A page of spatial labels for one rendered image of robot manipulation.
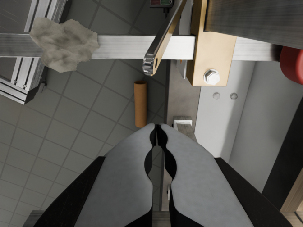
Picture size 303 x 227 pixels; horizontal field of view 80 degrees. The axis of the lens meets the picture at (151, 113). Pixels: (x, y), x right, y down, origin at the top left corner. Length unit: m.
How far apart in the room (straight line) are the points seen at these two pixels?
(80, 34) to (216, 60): 0.18
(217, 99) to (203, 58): 0.31
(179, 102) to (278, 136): 0.23
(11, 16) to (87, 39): 0.85
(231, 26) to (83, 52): 0.18
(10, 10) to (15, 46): 0.78
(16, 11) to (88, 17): 0.32
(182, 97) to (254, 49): 0.22
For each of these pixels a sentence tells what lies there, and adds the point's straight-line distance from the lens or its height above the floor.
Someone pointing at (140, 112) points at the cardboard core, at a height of 0.08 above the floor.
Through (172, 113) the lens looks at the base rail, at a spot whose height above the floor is 0.70.
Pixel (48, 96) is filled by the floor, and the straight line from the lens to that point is 1.38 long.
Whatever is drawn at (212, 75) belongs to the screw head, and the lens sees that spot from 0.26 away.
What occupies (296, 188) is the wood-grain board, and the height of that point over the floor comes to 0.88.
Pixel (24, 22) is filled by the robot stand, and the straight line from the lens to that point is 1.07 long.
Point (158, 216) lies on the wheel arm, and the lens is 0.32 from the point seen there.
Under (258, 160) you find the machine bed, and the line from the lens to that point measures 0.56.
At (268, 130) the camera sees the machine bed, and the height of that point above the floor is 0.75.
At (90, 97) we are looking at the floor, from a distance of 1.27.
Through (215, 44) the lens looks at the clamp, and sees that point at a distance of 0.26.
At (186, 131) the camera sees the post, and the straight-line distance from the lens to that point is 0.43.
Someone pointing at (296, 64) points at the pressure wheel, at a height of 0.90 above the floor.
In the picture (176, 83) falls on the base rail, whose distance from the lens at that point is 0.44.
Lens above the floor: 1.12
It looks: 63 degrees down
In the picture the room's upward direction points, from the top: 179 degrees clockwise
